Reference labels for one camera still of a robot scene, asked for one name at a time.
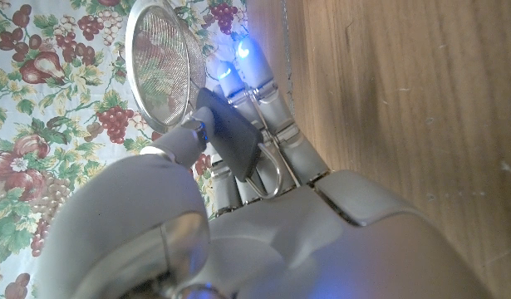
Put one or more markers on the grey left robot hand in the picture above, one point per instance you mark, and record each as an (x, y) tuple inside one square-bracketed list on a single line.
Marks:
[(301, 241)]

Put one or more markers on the fruit print backdrop cloth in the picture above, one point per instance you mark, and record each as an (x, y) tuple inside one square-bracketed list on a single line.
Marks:
[(51, 104)]

